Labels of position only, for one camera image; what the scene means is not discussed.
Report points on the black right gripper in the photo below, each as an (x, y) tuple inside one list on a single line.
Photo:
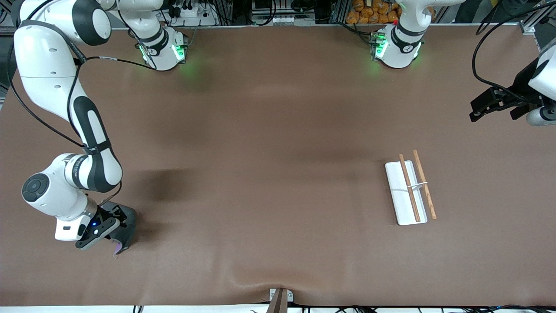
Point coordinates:
[(116, 213)]

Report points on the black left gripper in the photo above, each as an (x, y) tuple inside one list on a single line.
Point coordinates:
[(519, 91)]

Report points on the grey and purple towel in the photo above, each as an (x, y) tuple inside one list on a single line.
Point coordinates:
[(126, 237)]

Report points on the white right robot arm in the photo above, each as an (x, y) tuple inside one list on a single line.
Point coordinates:
[(47, 56)]

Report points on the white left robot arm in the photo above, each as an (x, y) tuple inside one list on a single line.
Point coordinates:
[(397, 50)]

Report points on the white rack with wooden rods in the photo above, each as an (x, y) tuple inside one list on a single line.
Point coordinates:
[(404, 195)]

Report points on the brown table cover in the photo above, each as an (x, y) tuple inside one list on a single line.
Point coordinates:
[(260, 195)]

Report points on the bag of orange items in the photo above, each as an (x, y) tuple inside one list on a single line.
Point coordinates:
[(373, 13)]

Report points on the white power strip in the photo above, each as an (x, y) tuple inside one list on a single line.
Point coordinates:
[(193, 13)]

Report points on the white connector strip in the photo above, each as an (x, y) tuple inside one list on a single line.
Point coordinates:
[(284, 20)]

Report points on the aluminium frame profile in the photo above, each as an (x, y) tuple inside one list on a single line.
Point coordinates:
[(536, 19)]

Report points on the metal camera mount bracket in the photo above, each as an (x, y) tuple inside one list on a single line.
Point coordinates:
[(280, 301)]

